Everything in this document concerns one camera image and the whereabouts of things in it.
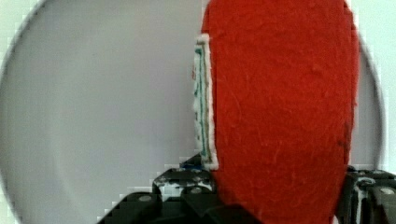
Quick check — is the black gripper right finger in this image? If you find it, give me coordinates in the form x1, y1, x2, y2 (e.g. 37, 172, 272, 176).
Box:
335, 166, 396, 224

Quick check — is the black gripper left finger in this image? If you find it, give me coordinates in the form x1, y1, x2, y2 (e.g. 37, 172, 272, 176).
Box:
152, 154, 217, 202

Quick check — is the red felt ketchup bottle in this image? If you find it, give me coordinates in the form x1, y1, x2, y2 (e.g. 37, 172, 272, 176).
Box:
202, 0, 359, 224

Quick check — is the grey round plate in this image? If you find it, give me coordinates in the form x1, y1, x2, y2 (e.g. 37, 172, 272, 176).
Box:
1, 0, 387, 224

